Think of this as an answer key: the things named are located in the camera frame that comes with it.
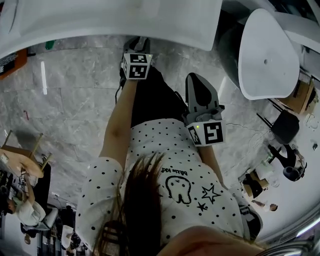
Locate orange sofa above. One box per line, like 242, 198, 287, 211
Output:
0, 48, 28, 81

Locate white vanity cabinet with sink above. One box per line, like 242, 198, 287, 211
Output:
0, 0, 223, 60

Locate wooden stool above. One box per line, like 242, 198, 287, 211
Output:
0, 129, 53, 179

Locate black chair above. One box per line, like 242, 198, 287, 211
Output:
256, 109, 300, 145

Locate large cardboard box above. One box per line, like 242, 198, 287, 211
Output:
284, 74, 320, 115

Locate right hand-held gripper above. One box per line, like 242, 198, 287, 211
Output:
181, 72, 227, 147

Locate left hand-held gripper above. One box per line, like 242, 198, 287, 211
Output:
121, 36, 154, 81

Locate person's left forearm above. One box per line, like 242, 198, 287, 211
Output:
98, 79, 149, 173

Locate person's face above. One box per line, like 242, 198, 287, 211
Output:
156, 224, 266, 256

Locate person's right forearm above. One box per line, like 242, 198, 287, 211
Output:
199, 144, 230, 191

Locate white bathtub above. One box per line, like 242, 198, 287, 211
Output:
216, 0, 301, 101

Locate black trousers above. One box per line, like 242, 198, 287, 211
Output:
119, 58, 191, 128

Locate person in white dotted shirt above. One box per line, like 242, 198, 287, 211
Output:
74, 117, 263, 256

